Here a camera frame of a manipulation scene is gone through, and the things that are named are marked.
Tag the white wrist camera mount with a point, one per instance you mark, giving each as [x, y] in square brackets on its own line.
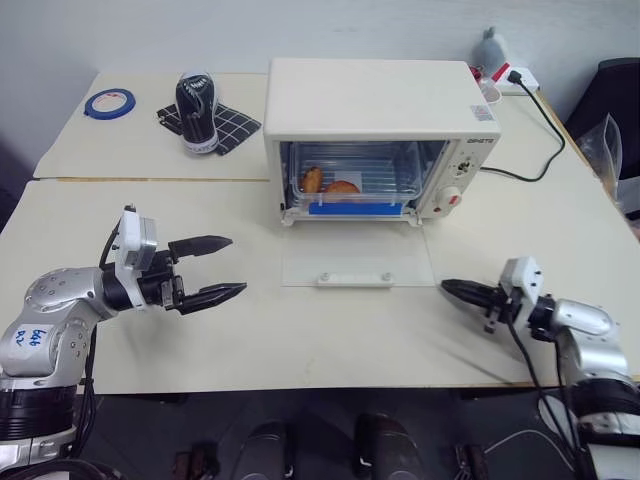
[522, 282]
[135, 240]

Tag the black checkered cloth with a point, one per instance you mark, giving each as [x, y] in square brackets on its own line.
[237, 125]

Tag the dark rounded shape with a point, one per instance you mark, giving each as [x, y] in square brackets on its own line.
[267, 450]
[387, 447]

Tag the white round cup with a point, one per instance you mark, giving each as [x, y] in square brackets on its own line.
[492, 95]

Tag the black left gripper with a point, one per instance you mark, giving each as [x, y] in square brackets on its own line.
[159, 291]

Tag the white oven knob red mark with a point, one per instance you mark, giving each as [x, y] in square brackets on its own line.
[449, 201]

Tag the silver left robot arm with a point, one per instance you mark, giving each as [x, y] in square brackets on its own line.
[55, 296]

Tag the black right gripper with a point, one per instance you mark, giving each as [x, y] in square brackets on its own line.
[500, 312]

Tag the red small object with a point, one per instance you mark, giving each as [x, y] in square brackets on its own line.
[477, 73]

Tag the large brown bread piece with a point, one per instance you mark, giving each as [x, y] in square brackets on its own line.
[342, 188]

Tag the blue tape roll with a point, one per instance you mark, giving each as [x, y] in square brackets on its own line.
[91, 107]

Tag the grey plush toy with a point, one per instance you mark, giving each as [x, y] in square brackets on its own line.
[490, 50]

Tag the clear plastic bag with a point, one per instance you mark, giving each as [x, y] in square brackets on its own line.
[607, 150]

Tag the white power strip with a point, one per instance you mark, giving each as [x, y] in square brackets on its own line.
[525, 80]

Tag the small brown bread piece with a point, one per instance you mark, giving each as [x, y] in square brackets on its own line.
[313, 179]

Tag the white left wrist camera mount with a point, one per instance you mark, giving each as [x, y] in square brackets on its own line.
[135, 240]

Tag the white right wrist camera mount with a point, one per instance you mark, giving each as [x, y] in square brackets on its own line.
[522, 282]

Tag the black chair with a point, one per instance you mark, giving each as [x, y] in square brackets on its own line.
[600, 95]

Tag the black white sneaker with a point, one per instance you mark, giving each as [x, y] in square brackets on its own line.
[196, 115]

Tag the white toaster oven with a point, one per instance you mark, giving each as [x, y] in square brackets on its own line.
[370, 95]

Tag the clear plastic food container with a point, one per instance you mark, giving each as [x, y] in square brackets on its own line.
[400, 165]

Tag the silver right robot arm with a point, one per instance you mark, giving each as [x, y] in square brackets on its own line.
[586, 320]

